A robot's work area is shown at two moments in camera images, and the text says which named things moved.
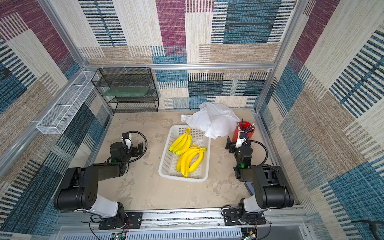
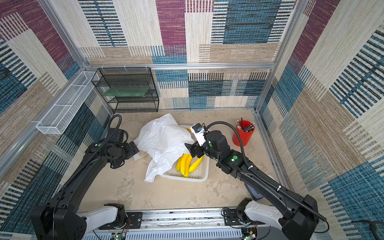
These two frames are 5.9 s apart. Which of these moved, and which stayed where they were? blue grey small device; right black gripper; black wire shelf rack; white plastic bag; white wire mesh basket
Moved: right black gripper; white plastic bag
Stayed: blue grey small device; white wire mesh basket; black wire shelf rack
